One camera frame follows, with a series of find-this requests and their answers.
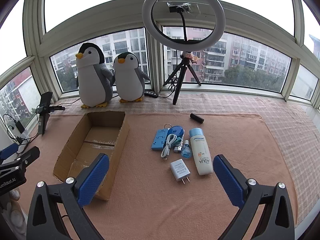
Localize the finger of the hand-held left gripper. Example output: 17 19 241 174
0 147 41 174
0 144 19 159

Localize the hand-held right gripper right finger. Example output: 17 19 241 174
213 154 295 240

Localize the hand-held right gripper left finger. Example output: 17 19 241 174
26 153 110 240

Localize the white sunscreen bottle blue cap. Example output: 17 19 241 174
189 127 213 176

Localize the cardboard box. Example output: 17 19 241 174
53 111 130 201

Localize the white wall charger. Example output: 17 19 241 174
170 159 191 185

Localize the small blue bottle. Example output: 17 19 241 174
180 140 192 159

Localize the black tube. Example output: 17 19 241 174
190 113 204 124

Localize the white usb cable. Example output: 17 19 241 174
161 134 177 159

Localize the round blue tape measure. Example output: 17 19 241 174
167 126 185 140

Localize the blue phone stand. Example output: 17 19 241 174
151 128 173 151

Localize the white power strip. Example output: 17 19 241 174
18 129 32 144

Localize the black folding stand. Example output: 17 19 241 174
35 92 66 135

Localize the pink blanket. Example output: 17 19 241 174
19 112 299 240

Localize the plaid blanket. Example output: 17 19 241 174
27 90 320 228

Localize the large penguin plush toy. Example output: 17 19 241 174
75 42 116 109

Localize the small penguin plush toy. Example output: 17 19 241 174
113 52 150 103

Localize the crumpled paper wrap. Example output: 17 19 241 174
181 51 199 62

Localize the black webcam on gooseneck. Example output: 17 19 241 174
167 1 200 42

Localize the thin black cable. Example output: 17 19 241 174
51 96 83 108

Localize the black ring light cable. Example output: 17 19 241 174
157 74 181 98

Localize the white window frame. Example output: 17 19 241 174
0 0 320 110

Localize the white ring light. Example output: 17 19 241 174
142 0 226 55

